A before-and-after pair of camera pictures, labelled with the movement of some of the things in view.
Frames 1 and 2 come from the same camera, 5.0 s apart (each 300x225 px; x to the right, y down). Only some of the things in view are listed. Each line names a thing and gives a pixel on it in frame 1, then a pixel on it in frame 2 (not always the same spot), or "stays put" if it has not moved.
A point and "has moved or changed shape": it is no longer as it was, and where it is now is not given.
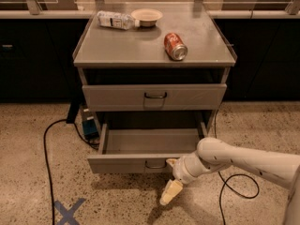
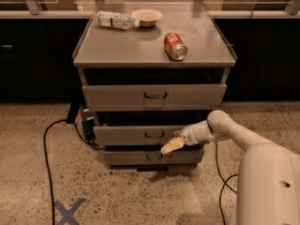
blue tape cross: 68,215 stays put
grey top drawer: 157,97 stays put
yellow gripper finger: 173,188 -> 172,144
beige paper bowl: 147,17 stays put
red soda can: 174,46 stays put
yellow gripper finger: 172,161 -> 176,133
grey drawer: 143,151 has moved or changed shape
